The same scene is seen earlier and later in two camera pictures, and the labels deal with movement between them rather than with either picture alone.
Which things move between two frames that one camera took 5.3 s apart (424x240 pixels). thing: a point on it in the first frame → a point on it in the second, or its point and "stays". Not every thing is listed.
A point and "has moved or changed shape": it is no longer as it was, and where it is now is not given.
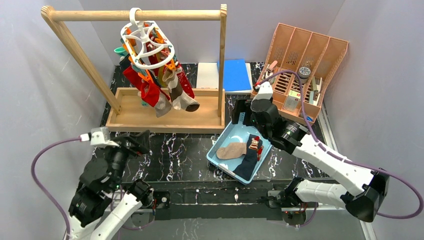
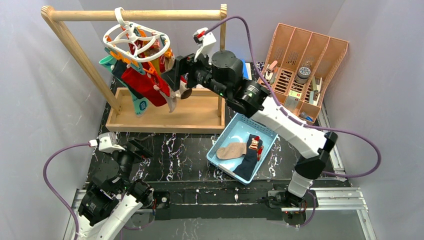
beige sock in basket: (233, 150) stays
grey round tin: (304, 74) stays
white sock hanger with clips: (149, 47) has moved or changed shape
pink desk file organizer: (299, 63) stays
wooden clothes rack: (128, 112) stays
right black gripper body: (244, 110) → (180, 71)
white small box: (292, 101) stays
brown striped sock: (180, 100) → (173, 97)
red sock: (154, 96) → (170, 97)
